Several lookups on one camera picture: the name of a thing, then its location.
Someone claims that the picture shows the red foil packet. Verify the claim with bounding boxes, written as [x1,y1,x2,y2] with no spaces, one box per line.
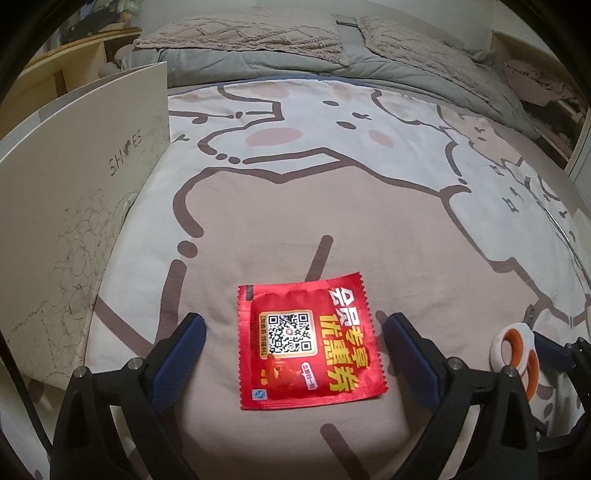
[237,271,389,411]

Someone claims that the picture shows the grey duvet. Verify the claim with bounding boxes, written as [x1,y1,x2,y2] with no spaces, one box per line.
[117,18,541,139]

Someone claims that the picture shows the clear long-handled comb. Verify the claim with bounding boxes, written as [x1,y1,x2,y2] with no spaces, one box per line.
[540,198,585,287]

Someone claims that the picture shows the light wooden board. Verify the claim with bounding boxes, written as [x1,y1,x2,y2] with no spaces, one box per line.
[492,30,591,158]

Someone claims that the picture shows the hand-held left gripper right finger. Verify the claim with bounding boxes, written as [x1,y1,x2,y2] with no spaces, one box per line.
[382,312,541,480]

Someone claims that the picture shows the pink clothes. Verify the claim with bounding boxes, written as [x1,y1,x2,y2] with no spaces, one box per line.
[503,60,583,107]

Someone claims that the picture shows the beige textured blanket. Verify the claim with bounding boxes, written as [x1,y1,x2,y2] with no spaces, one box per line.
[358,17,499,97]

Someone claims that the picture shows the white and orange scissors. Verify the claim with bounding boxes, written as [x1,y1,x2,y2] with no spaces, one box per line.
[489,323,542,401]

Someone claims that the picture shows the beige quilted pillow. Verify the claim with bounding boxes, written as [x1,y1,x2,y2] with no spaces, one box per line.
[134,17,352,68]

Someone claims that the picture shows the white cabinet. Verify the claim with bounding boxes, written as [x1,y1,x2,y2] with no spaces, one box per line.
[568,111,591,195]

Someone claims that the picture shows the printed blanket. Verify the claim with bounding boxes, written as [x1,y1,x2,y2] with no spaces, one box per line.
[28,76,591,480]

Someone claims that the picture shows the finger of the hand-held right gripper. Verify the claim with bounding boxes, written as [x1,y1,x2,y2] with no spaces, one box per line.
[533,337,575,370]
[531,408,583,452]

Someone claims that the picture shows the light wooden shelf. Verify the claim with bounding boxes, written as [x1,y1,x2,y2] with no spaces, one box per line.
[9,28,141,112]

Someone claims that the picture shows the white cardboard box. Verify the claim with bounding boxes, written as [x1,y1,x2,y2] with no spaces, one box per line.
[0,61,169,391]

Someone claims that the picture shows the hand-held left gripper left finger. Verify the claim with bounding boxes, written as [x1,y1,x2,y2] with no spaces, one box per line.
[48,313,207,480]

